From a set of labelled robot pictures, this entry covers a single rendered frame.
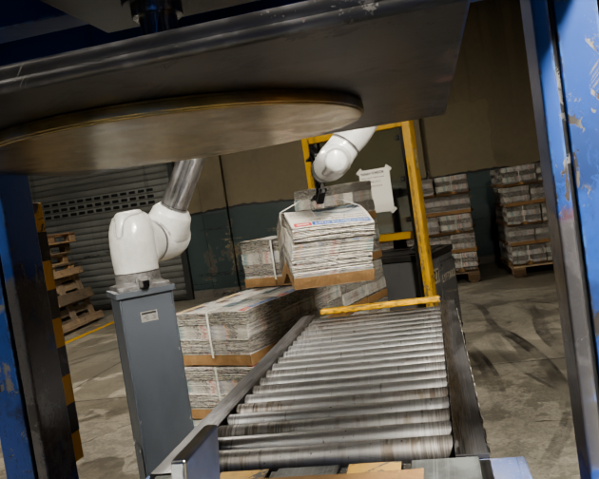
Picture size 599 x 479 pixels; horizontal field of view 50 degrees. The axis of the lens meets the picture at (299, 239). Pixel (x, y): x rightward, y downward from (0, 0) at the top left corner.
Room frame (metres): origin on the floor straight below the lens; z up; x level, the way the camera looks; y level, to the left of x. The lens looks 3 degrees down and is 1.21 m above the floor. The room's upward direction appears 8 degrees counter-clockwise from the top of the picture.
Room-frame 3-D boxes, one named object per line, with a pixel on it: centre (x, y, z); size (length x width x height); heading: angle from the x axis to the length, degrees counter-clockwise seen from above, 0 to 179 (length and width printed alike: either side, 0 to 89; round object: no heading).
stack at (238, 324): (3.14, 0.13, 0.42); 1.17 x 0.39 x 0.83; 150
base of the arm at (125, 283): (2.28, 0.58, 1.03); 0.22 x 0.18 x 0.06; 25
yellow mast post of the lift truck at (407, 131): (3.98, -0.74, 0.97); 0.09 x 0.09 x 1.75; 60
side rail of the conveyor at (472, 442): (1.61, -0.35, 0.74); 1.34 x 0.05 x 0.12; 168
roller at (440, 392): (1.33, -0.03, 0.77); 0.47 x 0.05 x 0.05; 78
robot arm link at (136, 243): (2.31, 0.58, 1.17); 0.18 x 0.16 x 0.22; 160
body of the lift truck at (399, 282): (4.46, -0.63, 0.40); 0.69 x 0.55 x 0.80; 60
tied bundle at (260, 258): (3.25, 0.07, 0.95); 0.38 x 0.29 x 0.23; 59
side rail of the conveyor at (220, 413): (1.71, 0.14, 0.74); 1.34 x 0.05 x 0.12; 168
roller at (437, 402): (1.27, -0.02, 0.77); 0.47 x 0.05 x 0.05; 78
